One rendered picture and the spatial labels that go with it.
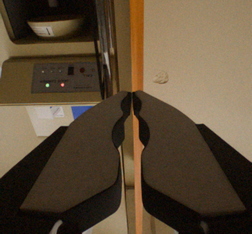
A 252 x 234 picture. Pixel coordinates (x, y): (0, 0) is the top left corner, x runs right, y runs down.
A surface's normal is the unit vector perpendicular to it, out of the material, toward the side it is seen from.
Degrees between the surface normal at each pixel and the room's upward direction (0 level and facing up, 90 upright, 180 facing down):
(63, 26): 66
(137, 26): 90
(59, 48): 90
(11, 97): 135
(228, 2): 90
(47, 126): 90
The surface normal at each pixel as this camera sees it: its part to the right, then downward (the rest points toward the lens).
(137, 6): -0.03, 0.54
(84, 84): -0.05, -0.22
